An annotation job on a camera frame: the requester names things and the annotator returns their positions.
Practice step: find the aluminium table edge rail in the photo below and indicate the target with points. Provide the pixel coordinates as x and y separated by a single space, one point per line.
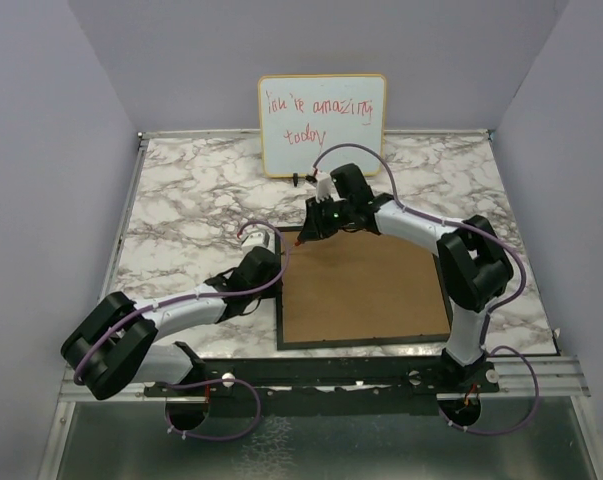
124 218

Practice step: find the yellow-framed whiteboard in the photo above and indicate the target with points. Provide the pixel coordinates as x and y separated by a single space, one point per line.
301 116

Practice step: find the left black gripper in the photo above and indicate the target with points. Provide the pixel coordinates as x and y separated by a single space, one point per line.
272 292

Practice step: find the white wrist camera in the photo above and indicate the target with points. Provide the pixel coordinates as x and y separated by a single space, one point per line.
258 238
323 183

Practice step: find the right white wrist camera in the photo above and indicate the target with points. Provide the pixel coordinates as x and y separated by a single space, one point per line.
323 183

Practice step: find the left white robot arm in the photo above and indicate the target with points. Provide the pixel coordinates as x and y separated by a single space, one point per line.
115 345

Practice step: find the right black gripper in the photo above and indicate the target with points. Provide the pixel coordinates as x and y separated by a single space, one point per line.
314 226

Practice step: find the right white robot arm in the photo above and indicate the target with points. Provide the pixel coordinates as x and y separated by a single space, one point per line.
472 261

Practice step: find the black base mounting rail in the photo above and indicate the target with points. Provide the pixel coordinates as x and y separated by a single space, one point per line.
323 386

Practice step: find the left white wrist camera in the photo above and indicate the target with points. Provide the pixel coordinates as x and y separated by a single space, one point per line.
258 238

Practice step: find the black picture frame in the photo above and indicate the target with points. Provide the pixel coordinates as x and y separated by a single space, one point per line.
359 289

